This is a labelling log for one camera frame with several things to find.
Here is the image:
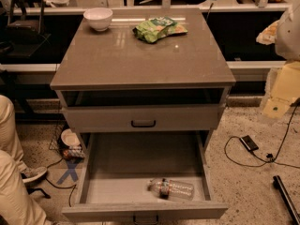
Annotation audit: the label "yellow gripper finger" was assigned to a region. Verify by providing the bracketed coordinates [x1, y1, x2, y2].
[256, 21, 278, 45]
[262, 61, 300, 119]

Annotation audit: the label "clear plastic water bottle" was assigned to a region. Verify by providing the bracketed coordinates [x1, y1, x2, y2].
[147, 178, 194, 201]

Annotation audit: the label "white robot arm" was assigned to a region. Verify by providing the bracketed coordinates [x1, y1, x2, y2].
[256, 0, 300, 119]

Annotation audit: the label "closed grey drawer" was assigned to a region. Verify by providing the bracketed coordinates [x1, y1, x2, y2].
[62, 104, 225, 133]

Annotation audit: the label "grey drawer cabinet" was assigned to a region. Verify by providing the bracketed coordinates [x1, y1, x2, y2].
[51, 8, 235, 146]

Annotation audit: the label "open grey drawer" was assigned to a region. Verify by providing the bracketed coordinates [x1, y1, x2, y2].
[62, 131, 228, 225]

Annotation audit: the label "black phone on floor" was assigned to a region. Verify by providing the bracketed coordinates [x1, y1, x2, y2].
[240, 135, 259, 152]

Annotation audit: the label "black bar on floor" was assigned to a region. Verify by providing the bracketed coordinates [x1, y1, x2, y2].
[273, 175, 300, 225]

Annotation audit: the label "green snack bag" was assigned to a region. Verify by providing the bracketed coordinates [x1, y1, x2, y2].
[133, 17, 188, 44]

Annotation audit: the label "white ceramic bowl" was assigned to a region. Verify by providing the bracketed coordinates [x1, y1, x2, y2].
[83, 7, 113, 31]

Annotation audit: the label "snack packet on floor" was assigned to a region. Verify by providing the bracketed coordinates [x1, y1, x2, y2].
[62, 149, 85, 159]

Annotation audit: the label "black chair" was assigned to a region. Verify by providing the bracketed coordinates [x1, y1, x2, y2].
[0, 0, 49, 58]

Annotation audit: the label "grey sneaker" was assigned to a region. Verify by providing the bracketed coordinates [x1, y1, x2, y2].
[21, 167, 47, 184]

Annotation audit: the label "person's beige trouser legs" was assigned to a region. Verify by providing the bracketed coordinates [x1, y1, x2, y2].
[0, 96, 53, 225]

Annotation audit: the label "black cable on floor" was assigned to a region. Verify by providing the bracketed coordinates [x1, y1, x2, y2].
[223, 101, 300, 170]

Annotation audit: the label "black wire basket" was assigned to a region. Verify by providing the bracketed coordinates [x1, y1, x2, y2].
[49, 123, 68, 152]

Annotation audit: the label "black cable left floor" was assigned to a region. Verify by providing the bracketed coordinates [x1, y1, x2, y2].
[45, 157, 78, 208]

